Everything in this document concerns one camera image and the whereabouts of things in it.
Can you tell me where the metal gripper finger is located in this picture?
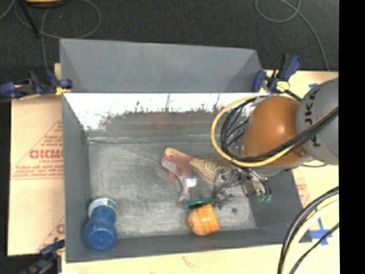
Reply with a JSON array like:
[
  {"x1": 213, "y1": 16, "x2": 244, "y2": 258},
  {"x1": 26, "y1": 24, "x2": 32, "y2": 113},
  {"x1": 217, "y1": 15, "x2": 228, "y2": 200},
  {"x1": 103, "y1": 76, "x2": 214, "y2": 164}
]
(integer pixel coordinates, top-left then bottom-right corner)
[
  {"x1": 214, "y1": 168, "x2": 239, "y2": 187},
  {"x1": 212, "y1": 186, "x2": 236, "y2": 210}
]

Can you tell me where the wooden hairbrush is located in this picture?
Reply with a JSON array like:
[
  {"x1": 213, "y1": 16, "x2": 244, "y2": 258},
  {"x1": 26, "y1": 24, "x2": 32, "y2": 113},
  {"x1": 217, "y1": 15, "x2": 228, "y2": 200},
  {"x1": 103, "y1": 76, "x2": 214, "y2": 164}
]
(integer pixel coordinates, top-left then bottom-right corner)
[{"x1": 164, "y1": 147, "x2": 235, "y2": 183}]

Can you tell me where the orange ribbed toy green top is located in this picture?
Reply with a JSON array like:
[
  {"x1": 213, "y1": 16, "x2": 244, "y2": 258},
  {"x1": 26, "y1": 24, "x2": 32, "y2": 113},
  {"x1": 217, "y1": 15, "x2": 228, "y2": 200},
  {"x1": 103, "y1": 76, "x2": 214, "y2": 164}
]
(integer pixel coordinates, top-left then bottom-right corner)
[{"x1": 182, "y1": 198, "x2": 221, "y2": 237}]

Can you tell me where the red toy fish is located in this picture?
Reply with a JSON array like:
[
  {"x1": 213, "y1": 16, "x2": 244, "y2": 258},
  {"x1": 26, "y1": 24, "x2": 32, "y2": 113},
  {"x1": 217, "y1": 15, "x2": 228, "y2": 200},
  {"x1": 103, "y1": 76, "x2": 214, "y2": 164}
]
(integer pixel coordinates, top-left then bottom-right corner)
[{"x1": 160, "y1": 155, "x2": 198, "y2": 204}]

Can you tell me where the grey metal bin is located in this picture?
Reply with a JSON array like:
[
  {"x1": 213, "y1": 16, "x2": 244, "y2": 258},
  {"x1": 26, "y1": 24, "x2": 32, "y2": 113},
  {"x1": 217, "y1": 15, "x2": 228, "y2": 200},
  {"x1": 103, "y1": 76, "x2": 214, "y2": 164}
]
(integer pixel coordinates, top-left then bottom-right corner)
[{"x1": 59, "y1": 38, "x2": 311, "y2": 262}]

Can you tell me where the blue plastic bottle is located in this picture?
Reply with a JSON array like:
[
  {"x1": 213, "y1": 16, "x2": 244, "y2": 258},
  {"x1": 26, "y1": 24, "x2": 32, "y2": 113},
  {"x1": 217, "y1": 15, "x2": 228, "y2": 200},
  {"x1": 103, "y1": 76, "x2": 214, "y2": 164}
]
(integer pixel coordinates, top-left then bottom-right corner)
[{"x1": 83, "y1": 196, "x2": 120, "y2": 252}]

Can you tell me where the brown cardboard board red print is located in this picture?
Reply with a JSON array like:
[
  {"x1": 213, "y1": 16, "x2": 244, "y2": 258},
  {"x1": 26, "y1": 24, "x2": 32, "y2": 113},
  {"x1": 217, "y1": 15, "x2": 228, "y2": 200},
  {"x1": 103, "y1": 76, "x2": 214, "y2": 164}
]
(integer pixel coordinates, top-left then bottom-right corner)
[{"x1": 7, "y1": 63, "x2": 339, "y2": 257}]

